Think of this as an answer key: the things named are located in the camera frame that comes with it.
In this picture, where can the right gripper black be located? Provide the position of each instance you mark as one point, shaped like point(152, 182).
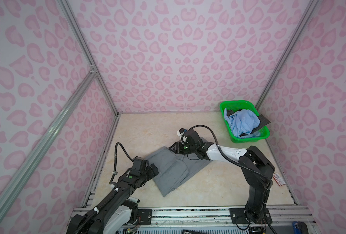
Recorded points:
point(178, 147)

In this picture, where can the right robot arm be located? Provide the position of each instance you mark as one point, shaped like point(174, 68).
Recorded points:
point(256, 167)

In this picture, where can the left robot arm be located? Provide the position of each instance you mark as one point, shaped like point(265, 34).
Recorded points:
point(116, 209)

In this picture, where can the green plastic basket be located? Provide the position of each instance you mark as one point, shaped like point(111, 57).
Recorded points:
point(243, 121)

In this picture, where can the light blue shirt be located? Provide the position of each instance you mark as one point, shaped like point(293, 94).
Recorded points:
point(241, 121)

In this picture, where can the black shirt in basket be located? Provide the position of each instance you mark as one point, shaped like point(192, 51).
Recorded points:
point(262, 121)

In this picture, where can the red white label card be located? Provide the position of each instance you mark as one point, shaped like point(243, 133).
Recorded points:
point(279, 179)

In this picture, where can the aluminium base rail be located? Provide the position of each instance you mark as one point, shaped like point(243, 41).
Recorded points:
point(218, 220)

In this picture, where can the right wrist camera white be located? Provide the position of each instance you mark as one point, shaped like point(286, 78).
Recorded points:
point(181, 133)

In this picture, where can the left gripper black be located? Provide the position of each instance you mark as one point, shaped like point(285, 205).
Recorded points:
point(151, 174)

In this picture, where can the blue tool at edge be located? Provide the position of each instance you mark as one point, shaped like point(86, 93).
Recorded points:
point(300, 227)

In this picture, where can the grey long sleeve shirt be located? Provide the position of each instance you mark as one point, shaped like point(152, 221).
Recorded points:
point(174, 169)

